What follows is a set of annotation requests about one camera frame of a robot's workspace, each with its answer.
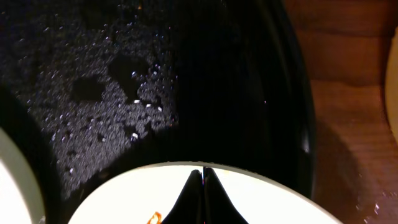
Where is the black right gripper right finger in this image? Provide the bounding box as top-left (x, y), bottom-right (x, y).
top-left (203, 167), bottom-right (248, 224)

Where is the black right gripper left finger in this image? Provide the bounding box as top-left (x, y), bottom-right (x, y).
top-left (162, 170), bottom-right (204, 224)

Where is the green plate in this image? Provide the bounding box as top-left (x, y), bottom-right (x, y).
top-left (1, 130), bottom-right (47, 224)
top-left (70, 162), bottom-right (337, 224)

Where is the yellow plate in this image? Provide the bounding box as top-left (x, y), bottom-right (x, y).
top-left (384, 28), bottom-right (398, 141)

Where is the round black tray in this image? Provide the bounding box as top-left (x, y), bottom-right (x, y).
top-left (1, 0), bottom-right (315, 223)

